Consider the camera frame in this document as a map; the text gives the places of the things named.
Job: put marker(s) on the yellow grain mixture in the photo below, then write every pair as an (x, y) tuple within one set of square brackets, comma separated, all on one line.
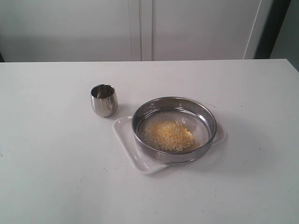
[(168, 135)]

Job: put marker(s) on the stainless steel cup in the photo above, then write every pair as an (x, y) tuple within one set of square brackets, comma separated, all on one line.
[(104, 100)]

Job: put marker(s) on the round steel mesh sieve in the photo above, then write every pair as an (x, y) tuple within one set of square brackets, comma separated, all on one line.
[(196, 117)]

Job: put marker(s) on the white rectangular tray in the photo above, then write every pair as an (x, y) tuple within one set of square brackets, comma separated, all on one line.
[(142, 163)]

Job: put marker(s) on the white cabinet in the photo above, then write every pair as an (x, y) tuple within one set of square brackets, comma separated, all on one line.
[(130, 30)]

